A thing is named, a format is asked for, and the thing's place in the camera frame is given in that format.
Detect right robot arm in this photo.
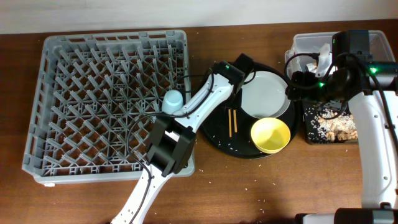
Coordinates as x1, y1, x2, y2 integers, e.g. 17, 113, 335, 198
284, 30, 397, 223

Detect light blue plastic cup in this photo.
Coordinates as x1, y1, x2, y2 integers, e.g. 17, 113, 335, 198
162, 90, 183, 114

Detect food scraps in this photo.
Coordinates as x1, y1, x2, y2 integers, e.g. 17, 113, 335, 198
303, 105, 358, 144

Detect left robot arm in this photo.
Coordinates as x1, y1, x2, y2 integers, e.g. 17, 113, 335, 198
112, 54, 254, 224

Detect round black tray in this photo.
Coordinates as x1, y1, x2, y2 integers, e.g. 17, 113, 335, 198
200, 63, 286, 159

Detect grey round plate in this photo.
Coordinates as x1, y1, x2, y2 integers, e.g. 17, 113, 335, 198
241, 71, 290, 119

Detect wooden chopstick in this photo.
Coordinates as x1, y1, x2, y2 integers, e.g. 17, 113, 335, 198
233, 110, 238, 133
228, 108, 232, 138

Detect black rectangular tray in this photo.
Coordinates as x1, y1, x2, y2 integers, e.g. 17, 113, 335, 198
301, 89, 393, 146

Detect yellow bowl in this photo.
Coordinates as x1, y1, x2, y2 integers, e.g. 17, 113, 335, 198
250, 118, 292, 154

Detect white napkin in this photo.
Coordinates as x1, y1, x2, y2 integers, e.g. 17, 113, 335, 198
305, 62, 318, 73

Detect grey dishwasher rack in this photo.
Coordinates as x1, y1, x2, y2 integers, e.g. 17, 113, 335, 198
22, 30, 190, 186

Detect clear plastic bin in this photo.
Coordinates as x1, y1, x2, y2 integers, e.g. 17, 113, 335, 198
284, 30, 398, 93

